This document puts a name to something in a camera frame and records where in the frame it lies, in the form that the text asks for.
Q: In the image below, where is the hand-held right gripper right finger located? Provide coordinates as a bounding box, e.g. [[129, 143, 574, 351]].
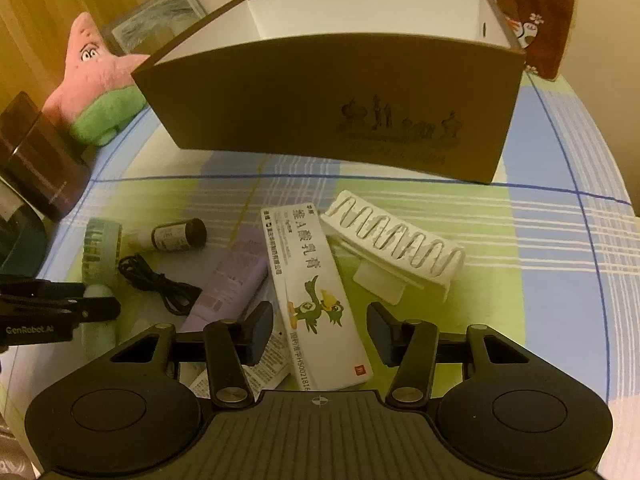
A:
[[366, 302, 531, 408]]

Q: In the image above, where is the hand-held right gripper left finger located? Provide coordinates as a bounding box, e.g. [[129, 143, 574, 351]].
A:
[[107, 302, 275, 409]]

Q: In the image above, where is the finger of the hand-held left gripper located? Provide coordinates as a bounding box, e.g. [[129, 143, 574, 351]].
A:
[[0, 299, 122, 322], [0, 282, 87, 301]]

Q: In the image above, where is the green handheld fan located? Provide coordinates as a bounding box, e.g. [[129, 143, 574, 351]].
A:
[[80, 217, 123, 361]]

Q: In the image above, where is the purple tube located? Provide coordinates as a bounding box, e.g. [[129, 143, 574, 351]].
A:
[[179, 225, 271, 333]]

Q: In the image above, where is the black cable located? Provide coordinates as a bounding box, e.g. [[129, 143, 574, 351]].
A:
[[117, 254, 203, 317]]

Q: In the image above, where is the white ointment carton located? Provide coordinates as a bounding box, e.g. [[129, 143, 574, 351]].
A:
[[260, 203, 375, 392]]

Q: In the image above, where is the brown cardboard box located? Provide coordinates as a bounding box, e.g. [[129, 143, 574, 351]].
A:
[[131, 0, 527, 185]]

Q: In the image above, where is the folded paper leaflet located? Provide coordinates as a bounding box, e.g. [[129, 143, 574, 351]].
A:
[[177, 330, 291, 401]]

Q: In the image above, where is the dark green round container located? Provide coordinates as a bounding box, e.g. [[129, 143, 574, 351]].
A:
[[0, 180, 51, 276]]

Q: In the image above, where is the white plastic clip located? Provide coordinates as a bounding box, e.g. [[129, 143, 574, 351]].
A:
[[319, 189, 466, 306]]

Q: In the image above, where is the small dark dropper bottle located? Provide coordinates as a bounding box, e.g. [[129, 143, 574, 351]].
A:
[[122, 217, 208, 256]]

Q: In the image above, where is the dark brown translucent container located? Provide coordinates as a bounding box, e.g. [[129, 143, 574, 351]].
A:
[[0, 91, 93, 222]]

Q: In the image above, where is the checked green blue sheet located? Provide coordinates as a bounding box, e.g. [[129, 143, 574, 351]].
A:
[[0, 72, 640, 431]]

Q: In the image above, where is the pink starfish plush toy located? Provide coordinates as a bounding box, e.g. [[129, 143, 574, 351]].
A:
[[42, 12, 151, 147]]

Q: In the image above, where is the framed picture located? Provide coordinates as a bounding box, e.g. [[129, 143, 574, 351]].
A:
[[102, 0, 208, 57]]

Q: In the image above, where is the dark red printed cloth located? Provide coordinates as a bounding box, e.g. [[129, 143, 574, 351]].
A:
[[405, 0, 576, 81]]

